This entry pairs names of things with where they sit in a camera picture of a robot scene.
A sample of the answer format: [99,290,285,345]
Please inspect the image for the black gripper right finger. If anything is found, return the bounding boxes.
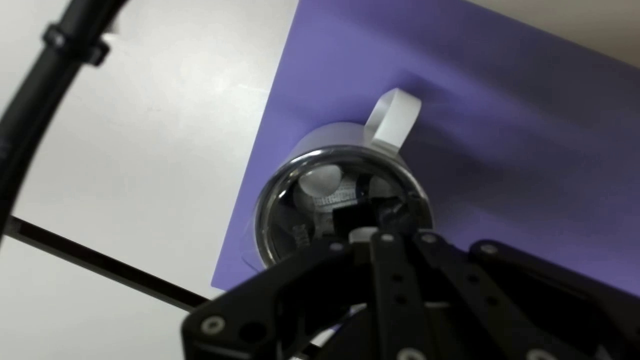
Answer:
[410,228,640,360]

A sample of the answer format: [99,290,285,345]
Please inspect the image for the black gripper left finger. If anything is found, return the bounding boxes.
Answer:
[179,231,430,360]

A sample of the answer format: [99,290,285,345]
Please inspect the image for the white mug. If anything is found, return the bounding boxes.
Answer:
[277,86,425,162]

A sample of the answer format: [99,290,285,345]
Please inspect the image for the purple mat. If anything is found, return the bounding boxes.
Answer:
[210,0,640,301]

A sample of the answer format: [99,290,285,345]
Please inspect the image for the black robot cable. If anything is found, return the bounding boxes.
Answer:
[0,0,128,247]

